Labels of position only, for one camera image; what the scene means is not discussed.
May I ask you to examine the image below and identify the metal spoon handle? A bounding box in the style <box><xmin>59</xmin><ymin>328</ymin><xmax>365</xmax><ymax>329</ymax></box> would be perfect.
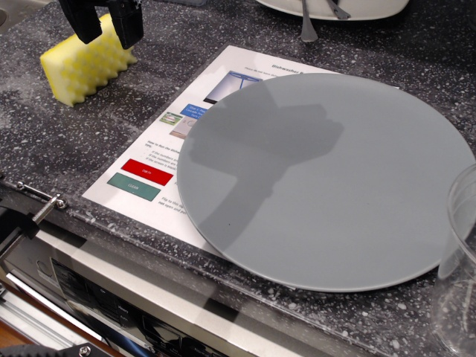
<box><xmin>300</xmin><ymin>0</ymin><xmax>318</xmax><ymax>42</ymax></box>

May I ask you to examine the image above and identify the round grey plate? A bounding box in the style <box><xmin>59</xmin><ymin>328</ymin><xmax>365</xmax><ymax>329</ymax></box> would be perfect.
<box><xmin>177</xmin><ymin>74</ymin><xmax>475</xmax><ymax>292</ymax></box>

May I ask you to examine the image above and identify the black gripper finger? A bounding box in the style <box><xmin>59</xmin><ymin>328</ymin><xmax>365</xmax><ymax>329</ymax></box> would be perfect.
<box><xmin>108</xmin><ymin>0</ymin><xmax>144</xmax><ymax>49</ymax></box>
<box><xmin>59</xmin><ymin>0</ymin><xmax>102</xmax><ymax>44</ymax></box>

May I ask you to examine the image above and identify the yellow foam sponge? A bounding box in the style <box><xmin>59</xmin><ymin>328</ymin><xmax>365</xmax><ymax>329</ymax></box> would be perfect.
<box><xmin>40</xmin><ymin>13</ymin><xmax>138</xmax><ymax>107</ymax></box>

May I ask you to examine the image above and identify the white plate at top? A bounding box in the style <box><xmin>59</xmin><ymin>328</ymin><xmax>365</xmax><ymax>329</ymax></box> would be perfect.
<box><xmin>259</xmin><ymin>0</ymin><xmax>409</xmax><ymax>21</ymax></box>

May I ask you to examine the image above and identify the black cable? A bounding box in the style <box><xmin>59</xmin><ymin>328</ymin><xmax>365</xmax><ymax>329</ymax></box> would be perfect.
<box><xmin>0</xmin><ymin>344</ymin><xmax>60</xmax><ymax>357</ymax></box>

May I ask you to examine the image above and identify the aluminium extrusion rail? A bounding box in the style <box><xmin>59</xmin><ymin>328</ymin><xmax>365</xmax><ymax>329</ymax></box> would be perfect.
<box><xmin>1</xmin><ymin>286</ymin><xmax>117</xmax><ymax>356</ymax></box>

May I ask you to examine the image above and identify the stainless steel dishwasher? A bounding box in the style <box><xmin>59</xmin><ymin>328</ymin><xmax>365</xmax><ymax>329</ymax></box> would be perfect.
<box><xmin>1</xmin><ymin>231</ymin><xmax>364</xmax><ymax>356</ymax></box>

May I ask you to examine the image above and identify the clear plastic cup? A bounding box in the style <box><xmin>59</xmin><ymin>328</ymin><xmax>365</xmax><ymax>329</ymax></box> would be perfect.
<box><xmin>431</xmin><ymin>165</ymin><xmax>475</xmax><ymax>356</ymax></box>

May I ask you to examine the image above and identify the black bracket with screw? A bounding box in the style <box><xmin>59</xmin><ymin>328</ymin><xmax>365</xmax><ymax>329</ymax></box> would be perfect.
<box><xmin>55</xmin><ymin>343</ymin><xmax>111</xmax><ymax>357</ymax></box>

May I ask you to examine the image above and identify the metal utensil on white plate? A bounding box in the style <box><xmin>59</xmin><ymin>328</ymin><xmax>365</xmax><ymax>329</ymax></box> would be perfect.
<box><xmin>327</xmin><ymin>0</ymin><xmax>351</xmax><ymax>20</ymax></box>

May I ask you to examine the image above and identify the laminated dishwasher instruction sheet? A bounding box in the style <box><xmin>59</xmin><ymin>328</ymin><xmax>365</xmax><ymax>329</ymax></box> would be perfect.
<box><xmin>85</xmin><ymin>46</ymin><xmax>411</xmax><ymax>258</ymax></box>

